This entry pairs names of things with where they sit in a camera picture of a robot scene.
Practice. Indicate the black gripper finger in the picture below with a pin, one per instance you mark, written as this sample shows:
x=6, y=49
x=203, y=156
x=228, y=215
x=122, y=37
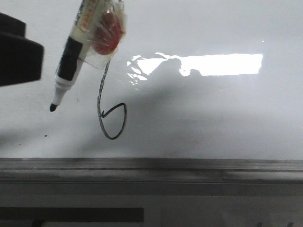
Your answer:
x=21, y=59

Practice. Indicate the black white whiteboard marker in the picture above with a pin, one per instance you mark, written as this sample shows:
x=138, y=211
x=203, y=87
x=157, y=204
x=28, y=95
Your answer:
x=75, y=50

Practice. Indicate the red round magnet taped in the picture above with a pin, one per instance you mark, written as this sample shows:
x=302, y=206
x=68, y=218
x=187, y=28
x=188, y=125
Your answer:
x=107, y=29

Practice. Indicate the grey metal whiteboard tray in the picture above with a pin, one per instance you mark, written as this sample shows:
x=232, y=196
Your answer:
x=149, y=170

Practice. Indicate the white whiteboard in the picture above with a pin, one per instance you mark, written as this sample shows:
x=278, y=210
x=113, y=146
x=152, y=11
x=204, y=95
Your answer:
x=191, y=79

